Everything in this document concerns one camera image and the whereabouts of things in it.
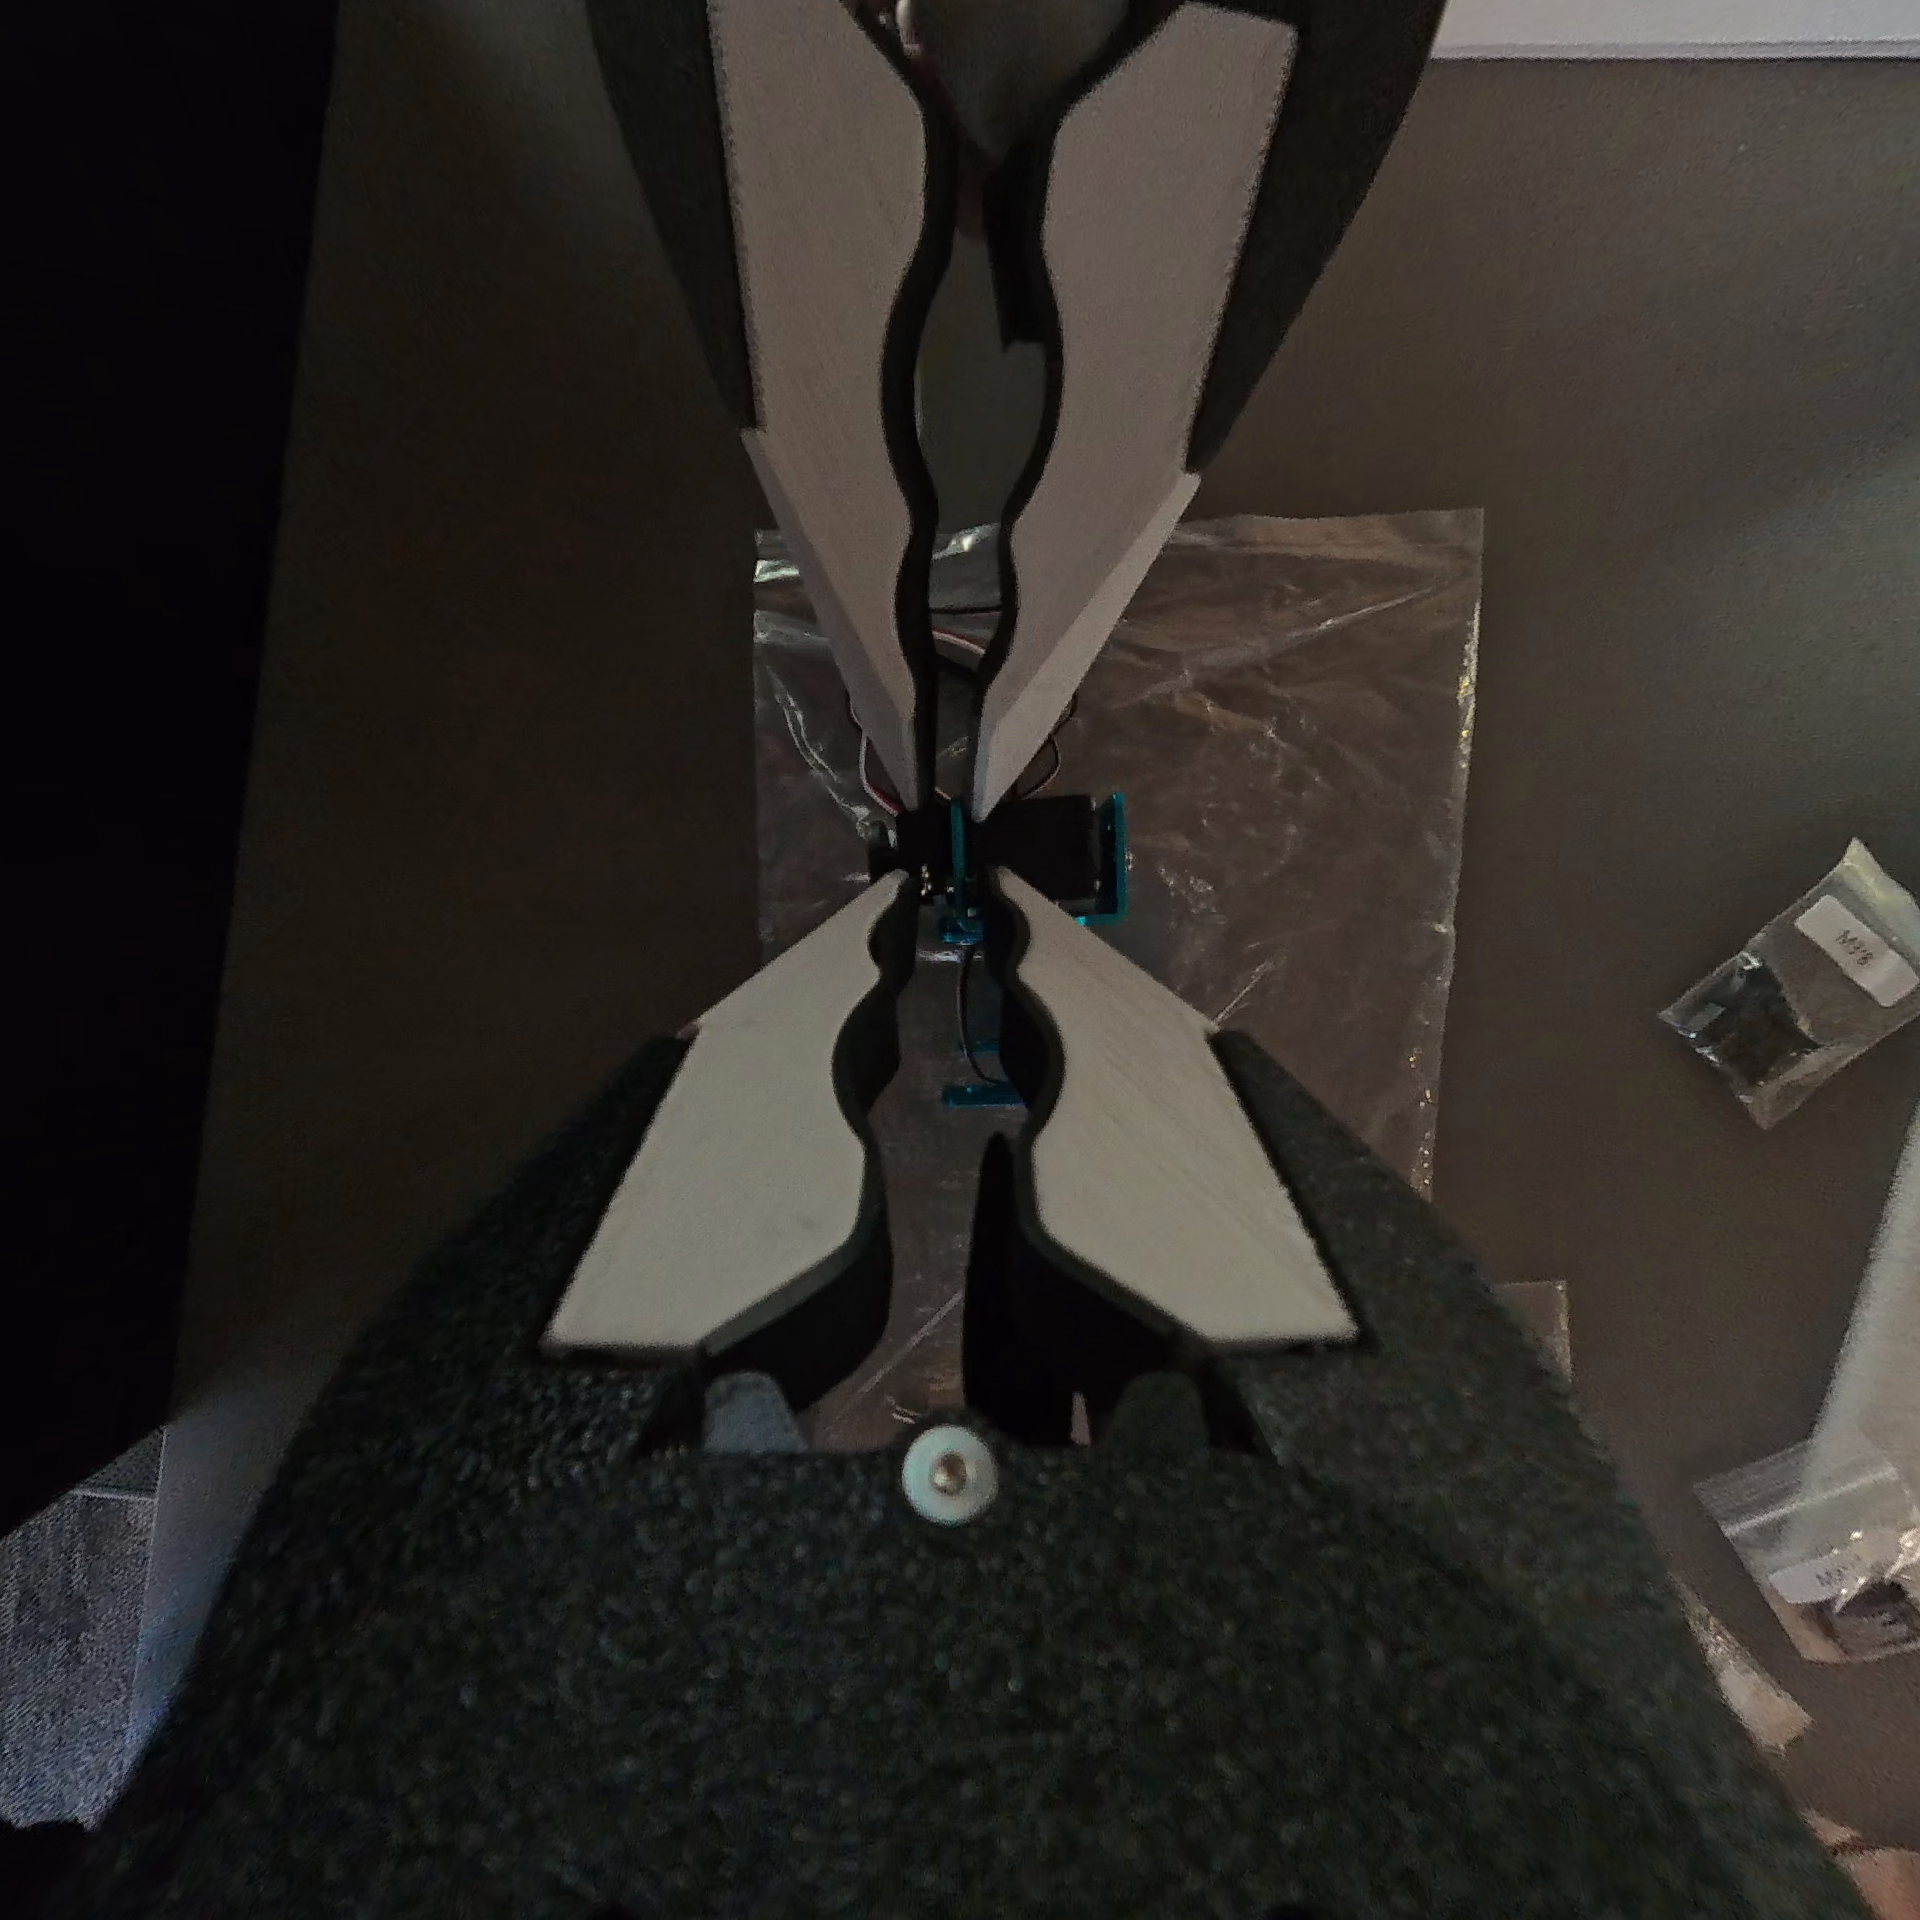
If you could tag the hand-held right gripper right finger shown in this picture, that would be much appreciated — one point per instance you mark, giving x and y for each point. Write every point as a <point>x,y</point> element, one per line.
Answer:
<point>1170,1185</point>

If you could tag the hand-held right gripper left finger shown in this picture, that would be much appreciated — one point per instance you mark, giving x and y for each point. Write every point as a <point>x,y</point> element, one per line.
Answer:
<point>720,1185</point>

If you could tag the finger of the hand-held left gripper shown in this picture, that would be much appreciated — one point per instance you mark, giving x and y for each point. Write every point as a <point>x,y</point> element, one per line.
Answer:
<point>1142,300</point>
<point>810,300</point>

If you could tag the blue perforated metal bracket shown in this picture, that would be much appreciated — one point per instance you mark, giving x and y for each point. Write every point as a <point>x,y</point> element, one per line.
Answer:
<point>957,839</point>

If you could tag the white instruction manual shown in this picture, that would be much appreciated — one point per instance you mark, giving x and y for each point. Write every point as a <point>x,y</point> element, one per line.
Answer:
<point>1650,23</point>

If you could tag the large clear plastic bag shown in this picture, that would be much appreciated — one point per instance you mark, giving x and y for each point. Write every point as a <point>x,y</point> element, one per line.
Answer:
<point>1320,751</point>

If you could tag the zip bag with black parts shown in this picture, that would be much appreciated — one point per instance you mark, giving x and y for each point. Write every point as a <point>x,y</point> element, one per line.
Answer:
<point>1770,1021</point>

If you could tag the white foam sheet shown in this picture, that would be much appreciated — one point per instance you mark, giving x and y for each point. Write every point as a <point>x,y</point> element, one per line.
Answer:
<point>1890,1321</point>

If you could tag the pile of clear screw bags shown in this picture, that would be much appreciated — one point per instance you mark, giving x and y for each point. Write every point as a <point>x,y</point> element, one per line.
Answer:
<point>1829,1575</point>

